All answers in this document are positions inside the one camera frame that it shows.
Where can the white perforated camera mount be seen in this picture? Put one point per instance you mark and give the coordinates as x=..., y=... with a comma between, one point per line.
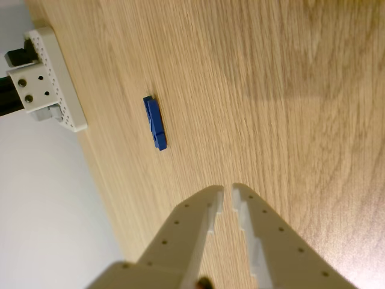
x=69, y=99

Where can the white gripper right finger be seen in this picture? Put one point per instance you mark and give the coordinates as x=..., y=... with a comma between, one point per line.
x=279, y=256

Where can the black bar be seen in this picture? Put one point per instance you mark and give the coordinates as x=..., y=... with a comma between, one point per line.
x=9, y=96

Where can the blue peg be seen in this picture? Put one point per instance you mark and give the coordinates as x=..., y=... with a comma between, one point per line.
x=155, y=123

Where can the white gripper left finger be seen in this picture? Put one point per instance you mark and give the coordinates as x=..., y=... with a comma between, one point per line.
x=186, y=234

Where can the small black block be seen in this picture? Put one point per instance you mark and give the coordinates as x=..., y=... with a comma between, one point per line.
x=18, y=57

